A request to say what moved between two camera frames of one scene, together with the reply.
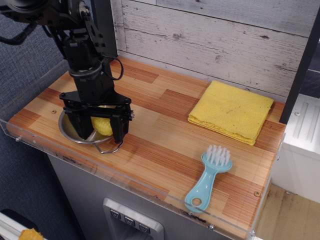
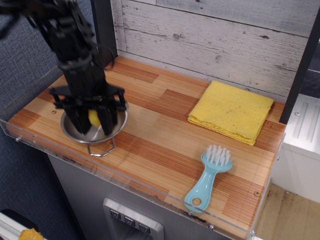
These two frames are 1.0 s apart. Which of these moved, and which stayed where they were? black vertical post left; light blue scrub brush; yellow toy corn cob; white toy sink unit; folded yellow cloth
Moved: yellow toy corn cob
Stayed: white toy sink unit; folded yellow cloth; light blue scrub brush; black vertical post left
